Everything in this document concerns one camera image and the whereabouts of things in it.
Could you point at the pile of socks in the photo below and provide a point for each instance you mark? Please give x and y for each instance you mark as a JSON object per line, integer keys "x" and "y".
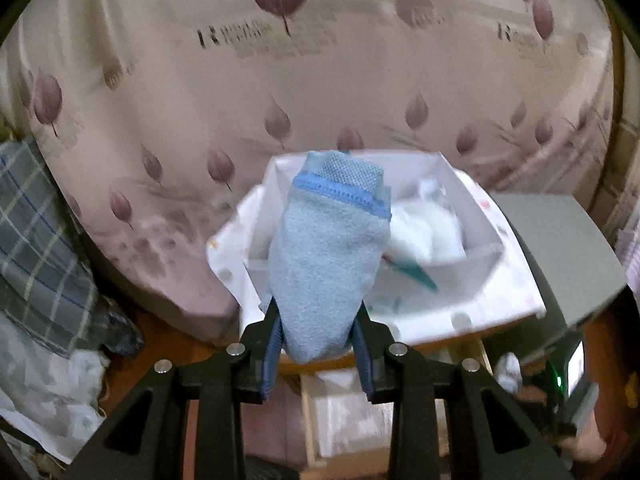
{"x": 425, "y": 230}

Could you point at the wooden drawer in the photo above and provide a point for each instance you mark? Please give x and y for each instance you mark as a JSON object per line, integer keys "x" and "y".
{"x": 310, "y": 420}

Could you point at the dark blue patterned cloth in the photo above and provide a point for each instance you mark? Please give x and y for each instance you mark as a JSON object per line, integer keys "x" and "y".
{"x": 122, "y": 332}

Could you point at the leaf print mattress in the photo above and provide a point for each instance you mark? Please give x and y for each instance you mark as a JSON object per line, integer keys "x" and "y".
{"x": 200, "y": 85}

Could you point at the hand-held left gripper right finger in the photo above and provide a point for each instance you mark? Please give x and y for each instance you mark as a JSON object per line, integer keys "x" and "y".
{"x": 362, "y": 360}

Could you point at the wooden nightstand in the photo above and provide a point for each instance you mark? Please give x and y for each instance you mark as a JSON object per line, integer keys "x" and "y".
{"x": 450, "y": 346}

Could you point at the person's right hand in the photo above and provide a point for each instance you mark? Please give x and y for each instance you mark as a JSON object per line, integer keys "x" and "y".
{"x": 595, "y": 435}

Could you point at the white underwear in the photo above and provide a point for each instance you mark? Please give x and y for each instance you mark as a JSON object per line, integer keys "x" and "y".
{"x": 509, "y": 372}

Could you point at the white shoe box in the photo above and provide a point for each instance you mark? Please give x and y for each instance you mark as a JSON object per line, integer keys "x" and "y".
{"x": 460, "y": 272}

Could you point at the grey plaid blanket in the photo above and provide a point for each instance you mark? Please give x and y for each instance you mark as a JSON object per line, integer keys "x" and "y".
{"x": 40, "y": 260}

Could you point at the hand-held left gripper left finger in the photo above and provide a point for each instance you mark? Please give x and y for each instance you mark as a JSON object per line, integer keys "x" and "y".
{"x": 272, "y": 355}

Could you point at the white sheer cloth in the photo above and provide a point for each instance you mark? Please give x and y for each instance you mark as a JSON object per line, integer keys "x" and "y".
{"x": 45, "y": 390}

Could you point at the white patterned cloth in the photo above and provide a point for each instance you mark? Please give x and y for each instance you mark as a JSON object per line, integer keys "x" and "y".
{"x": 500, "y": 300}

